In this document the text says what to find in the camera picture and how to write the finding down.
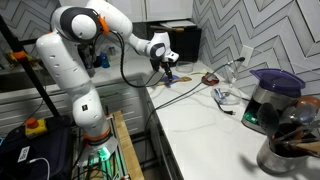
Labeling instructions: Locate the black microwave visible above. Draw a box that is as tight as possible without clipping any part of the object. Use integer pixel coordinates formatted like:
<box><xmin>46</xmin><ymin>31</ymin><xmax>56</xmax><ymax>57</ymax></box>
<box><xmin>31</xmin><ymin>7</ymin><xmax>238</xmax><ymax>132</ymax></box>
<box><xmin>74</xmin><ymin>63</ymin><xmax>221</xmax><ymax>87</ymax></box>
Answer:
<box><xmin>148</xmin><ymin>21</ymin><xmax>203</xmax><ymax>64</ymax></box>

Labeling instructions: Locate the wooden plank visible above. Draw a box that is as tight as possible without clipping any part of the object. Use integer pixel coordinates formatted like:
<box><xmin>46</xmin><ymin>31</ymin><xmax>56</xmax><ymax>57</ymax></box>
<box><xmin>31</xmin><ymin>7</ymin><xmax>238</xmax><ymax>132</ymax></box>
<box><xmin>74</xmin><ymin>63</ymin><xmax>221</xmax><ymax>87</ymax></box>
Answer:
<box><xmin>112</xmin><ymin>110</ymin><xmax>146</xmax><ymax>180</ymax></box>

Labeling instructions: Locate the black spatula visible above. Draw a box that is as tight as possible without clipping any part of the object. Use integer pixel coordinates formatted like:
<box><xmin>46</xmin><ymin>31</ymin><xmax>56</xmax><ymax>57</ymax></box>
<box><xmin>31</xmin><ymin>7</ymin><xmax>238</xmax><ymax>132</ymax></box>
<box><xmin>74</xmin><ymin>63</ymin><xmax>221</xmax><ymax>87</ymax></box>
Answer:
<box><xmin>256</xmin><ymin>102</ymin><xmax>281</xmax><ymax>141</ymax></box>

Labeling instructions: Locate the blue plastic lid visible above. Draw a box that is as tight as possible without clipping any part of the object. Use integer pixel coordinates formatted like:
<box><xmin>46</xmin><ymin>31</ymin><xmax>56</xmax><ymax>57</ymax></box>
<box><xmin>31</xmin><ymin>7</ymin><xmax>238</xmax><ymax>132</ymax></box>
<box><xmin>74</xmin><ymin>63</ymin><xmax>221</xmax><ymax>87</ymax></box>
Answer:
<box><xmin>161</xmin><ymin>74</ymin><xmax>183</xmax><ymax>89</ymax></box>

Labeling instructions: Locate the white wall outlet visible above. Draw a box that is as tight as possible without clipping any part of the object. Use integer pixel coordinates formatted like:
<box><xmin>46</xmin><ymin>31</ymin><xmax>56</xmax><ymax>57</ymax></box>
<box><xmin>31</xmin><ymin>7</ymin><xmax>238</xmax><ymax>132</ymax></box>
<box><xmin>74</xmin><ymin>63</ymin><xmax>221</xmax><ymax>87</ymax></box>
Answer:
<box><xmin>240</xmin><ymin>44</ymin><xmax>255</xmax><ymax>68</ymax></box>

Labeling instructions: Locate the wooden cooking stick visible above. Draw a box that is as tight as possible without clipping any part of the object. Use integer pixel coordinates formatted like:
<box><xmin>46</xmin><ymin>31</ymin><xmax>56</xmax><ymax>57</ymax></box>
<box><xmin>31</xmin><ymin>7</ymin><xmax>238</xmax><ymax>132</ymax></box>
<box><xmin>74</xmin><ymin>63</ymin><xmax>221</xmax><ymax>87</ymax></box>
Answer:
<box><xmin>155</xmin><ymin>76</ymin><xmax>193</xmax><ymax>87</ymax></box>

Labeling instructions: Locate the black case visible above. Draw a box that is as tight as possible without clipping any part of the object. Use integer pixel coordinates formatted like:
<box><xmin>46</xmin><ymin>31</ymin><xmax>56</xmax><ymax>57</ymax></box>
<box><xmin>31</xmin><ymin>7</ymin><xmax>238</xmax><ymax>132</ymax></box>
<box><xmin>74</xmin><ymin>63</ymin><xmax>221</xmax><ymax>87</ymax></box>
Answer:
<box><xmin>0</xmin><ymin>115</ymin><xmax>75</xmax><ymax>180</ymax></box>

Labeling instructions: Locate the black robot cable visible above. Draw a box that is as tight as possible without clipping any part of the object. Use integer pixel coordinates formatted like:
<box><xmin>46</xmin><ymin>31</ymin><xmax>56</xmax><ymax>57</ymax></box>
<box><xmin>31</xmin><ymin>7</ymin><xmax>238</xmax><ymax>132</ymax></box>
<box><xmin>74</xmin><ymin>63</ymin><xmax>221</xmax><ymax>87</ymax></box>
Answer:
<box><xmin>93</xmin><ymin>30</ymin><xmax>164</xmax><ymax>89</ymax></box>

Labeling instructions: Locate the wooden spoon in holder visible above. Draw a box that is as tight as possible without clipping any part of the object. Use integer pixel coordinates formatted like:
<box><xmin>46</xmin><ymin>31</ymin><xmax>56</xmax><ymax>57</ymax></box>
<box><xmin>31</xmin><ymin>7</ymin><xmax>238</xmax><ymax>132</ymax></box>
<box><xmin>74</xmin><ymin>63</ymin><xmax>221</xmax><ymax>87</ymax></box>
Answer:
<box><xmin>283</xmin><ymin>139</ymin><xmax>320</xmax><ymax>159</ymax></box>

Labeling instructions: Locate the green cable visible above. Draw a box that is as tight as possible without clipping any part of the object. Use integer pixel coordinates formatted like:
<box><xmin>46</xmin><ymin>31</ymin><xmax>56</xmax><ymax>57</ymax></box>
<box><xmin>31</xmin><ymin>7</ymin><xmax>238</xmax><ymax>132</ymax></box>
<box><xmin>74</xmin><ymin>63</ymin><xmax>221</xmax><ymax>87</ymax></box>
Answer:
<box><xmin>143</xmin><ymin>56</ymin><xmax>246</xmax><ymax>134</ymax></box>

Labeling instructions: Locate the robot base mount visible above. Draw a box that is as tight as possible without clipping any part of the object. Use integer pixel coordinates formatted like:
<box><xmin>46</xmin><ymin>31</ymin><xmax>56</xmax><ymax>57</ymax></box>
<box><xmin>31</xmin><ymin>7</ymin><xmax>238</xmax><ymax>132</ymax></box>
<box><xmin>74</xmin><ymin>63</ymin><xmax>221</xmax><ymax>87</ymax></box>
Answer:
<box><xmin>78</xmin><ymin>133</ymin><xmax>122</xmax><ymax>168</ymax></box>

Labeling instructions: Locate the clear drinking glass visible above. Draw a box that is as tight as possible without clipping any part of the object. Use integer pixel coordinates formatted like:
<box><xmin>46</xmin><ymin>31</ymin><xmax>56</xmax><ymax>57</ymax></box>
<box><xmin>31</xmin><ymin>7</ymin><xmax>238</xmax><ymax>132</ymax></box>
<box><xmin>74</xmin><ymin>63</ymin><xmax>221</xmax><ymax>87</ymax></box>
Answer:
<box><xmin>225</xmin><ymin>62</ymin><xmax>240</xmax><ymax>85</ymax></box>

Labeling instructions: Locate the steel appliance with purple lid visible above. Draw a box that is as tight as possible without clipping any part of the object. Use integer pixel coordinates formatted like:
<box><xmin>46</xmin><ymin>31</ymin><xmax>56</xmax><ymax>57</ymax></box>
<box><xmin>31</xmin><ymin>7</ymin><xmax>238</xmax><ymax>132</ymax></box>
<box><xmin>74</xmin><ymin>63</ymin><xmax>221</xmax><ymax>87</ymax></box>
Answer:
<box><xmin>241</xmin><ymin>68</ymin><xmax>306</xmax><ymax>135</ymax></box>

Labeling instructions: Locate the metal utensil holder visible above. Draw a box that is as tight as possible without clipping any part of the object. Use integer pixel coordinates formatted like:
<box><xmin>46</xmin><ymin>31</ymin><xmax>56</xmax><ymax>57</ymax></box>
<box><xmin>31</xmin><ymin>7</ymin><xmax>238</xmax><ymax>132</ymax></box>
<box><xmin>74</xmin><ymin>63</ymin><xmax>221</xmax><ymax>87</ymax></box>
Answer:
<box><xmin>256</xmin><ymin>137</ymin><xmax>309</xmax><ymax>175</ymax></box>

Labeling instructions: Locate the red and black small dish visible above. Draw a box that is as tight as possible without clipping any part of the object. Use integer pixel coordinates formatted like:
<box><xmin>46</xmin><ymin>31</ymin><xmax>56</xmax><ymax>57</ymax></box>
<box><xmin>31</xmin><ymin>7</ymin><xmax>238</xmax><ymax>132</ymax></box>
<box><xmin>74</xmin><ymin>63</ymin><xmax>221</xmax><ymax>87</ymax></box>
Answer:
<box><xmin>201</xmin><ymin>71</ymin><xmax>220</xmax><ymax>86</ymax></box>

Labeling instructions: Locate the black power cord with plug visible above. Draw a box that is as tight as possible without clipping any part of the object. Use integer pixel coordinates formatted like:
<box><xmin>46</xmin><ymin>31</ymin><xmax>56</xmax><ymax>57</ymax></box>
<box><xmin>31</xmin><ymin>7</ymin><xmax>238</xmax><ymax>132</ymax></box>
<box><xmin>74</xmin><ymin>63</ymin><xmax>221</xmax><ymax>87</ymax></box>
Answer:
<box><xmin>214</xmin><ymin>98</ymin><xmax>237</xmax><ymax>117</ymax></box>

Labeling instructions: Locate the white wall cabinet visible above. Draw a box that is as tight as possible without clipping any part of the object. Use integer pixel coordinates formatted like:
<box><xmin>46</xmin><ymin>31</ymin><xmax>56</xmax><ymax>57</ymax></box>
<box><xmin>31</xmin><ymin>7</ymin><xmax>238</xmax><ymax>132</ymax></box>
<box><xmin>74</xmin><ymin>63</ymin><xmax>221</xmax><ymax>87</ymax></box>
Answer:
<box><xmin>59</xmin><ymin>0</ymin><xmax>194</xmax><ymax>24</ymax></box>

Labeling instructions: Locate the red emergency stop button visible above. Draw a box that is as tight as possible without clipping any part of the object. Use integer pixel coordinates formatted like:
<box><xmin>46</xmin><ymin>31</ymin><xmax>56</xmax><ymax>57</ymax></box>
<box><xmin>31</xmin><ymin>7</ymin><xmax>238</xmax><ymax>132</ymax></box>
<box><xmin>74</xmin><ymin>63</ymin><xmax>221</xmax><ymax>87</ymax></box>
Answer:
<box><xmin>24</xmin><ymin>117</ymin><xmax>48</xmax><ymax>140</ymax></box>

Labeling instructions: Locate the metal ladle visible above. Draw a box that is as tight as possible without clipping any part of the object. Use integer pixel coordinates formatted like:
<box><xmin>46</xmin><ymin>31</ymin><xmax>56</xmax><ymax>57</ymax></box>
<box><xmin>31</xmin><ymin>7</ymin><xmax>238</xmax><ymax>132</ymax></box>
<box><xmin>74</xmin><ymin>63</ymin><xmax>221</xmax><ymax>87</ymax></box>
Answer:
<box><xmin>287</xmin><ymin>101</ymin><xmax>319</xmax><ymax>128</ymax></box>

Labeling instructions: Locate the clear plastic container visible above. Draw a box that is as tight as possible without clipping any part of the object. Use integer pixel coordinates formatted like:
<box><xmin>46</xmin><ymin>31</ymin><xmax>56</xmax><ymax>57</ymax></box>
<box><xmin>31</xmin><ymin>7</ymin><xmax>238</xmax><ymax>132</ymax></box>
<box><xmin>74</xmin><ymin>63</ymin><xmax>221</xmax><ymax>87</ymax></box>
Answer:
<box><xmin>175</xmin><ymin>60</ymin><xmax>195</xmax><ymax>74</ymax></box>

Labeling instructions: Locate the black tripod with orange clamp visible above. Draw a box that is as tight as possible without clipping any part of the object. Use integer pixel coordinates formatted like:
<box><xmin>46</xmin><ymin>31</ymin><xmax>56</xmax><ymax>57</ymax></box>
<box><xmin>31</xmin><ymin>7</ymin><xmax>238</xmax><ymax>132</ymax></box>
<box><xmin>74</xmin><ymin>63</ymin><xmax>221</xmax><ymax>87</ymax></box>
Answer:
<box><xmin>0</xmin><ymin>14</ymin><xmax>62</xmax><ymax>118</ymax></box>

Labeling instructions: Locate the white paper tray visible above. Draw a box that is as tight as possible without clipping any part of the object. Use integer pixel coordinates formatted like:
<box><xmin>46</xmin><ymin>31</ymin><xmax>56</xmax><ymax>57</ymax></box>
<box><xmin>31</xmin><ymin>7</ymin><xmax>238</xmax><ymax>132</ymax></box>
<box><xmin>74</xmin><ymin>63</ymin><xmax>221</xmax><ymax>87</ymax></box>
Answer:
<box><xmin>159</xmin><ymin>19</ymin><xmax>198</xmax><ymax>29</ymax></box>

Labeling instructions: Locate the blue bottle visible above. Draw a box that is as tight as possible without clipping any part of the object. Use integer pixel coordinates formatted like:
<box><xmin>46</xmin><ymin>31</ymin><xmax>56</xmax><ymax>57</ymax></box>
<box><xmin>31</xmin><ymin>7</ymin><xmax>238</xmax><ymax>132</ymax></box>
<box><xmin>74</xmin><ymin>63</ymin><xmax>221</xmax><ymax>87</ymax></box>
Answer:
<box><xmin>99</xmin><ymin>51</ymin><xmax>111</xmax><ymax>70</ymax></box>

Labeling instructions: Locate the white drawer cabinet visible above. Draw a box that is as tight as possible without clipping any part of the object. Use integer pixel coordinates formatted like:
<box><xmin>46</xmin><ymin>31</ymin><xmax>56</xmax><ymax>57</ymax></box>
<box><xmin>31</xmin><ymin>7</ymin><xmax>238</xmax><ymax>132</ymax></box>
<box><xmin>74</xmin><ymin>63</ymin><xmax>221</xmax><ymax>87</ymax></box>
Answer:
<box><xmin>0</xmin><ymin>77</ymin><xmax>148</xmax><ymax>138</ymax></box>

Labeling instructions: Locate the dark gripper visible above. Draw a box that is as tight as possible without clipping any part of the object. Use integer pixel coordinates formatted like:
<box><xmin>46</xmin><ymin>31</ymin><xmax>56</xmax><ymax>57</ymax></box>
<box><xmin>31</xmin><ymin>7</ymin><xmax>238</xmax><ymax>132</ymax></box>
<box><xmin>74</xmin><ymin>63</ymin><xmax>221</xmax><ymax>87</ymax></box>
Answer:
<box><xmin>149</xmin><ymin>57</ymin><xmax>174</xmax><ymax>81</ymax></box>

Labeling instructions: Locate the white cable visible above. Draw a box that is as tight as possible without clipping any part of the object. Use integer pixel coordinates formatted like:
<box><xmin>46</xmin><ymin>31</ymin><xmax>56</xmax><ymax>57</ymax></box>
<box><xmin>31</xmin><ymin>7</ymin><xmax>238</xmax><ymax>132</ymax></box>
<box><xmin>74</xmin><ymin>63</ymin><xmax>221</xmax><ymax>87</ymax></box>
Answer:
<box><xmin>27</xmin><ymin>157</ymin><xmax>51</xmax><ymax>180</ymax></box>

